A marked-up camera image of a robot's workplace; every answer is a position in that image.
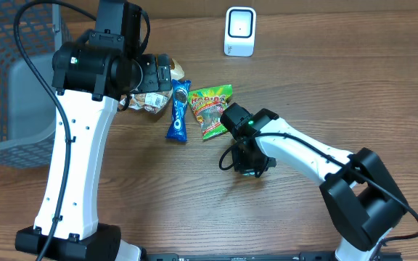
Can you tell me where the blue Oreo cookie pack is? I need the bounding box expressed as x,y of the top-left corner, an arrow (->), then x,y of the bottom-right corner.
166,80 -> 191,142

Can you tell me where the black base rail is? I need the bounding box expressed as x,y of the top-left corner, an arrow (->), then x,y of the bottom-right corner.
139,249 -> 402,261

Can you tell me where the green Haribo gummy bag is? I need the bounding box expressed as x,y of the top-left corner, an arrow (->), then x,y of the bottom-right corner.
188,84 -> 233,140

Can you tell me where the beige clear cookie bag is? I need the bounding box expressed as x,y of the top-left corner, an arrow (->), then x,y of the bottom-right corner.
128,59 -> 184,114

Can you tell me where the white barcode scanner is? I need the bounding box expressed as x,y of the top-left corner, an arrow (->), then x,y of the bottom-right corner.
224,7 -> 257,57

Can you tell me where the grey plastic mesh basket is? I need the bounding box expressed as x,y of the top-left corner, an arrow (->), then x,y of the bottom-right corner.
0,0 -> 72,168

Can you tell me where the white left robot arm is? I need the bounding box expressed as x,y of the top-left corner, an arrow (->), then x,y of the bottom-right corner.
15,0 -> 172,261

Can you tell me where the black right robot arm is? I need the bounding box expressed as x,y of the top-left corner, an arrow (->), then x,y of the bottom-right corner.
220,103 -> 407,260

